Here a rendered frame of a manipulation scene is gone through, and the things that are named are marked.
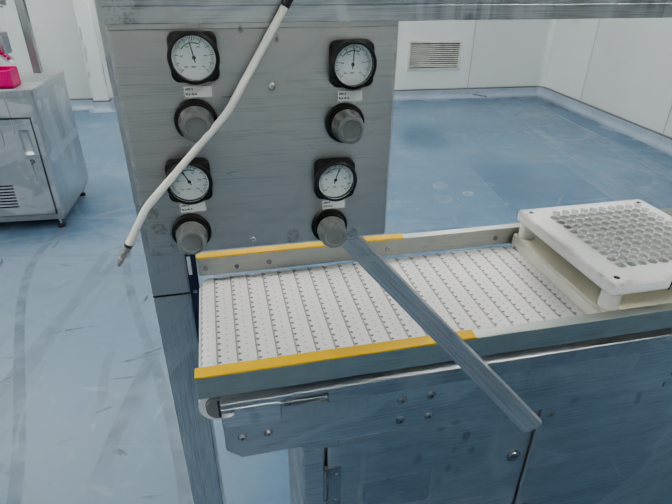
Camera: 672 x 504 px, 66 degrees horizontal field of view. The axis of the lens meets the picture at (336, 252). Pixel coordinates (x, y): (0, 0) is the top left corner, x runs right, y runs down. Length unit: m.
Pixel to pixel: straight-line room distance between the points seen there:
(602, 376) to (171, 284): 0.67
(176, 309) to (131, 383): 1.14
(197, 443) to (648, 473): 0.88
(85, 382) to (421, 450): 1.45
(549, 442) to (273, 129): 0.74
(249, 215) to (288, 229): 0.04
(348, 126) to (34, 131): 2.71
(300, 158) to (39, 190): 2.77
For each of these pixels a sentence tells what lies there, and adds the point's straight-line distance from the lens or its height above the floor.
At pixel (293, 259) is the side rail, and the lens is 0.84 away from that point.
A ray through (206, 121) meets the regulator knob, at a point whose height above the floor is 1.20.
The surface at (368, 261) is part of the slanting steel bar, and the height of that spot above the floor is 1.03.
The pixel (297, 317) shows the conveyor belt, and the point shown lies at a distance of 0.74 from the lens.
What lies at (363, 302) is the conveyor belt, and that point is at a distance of 0.77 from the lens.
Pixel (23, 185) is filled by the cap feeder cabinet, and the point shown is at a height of 0.27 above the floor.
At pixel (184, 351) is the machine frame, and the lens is 0.95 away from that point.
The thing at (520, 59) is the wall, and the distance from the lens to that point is 6.44.
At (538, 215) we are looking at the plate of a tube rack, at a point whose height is 0.94.
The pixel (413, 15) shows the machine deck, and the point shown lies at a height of 1.27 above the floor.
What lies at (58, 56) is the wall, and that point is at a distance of 5.91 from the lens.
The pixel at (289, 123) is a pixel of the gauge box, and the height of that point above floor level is 1.19.
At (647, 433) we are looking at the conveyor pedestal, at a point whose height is 0.57.
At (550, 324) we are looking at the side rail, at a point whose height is 0.90.
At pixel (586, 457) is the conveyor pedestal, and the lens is 1.08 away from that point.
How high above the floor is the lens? 1.31
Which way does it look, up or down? 29 degrees down
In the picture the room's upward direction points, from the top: 1 degrees clockwise
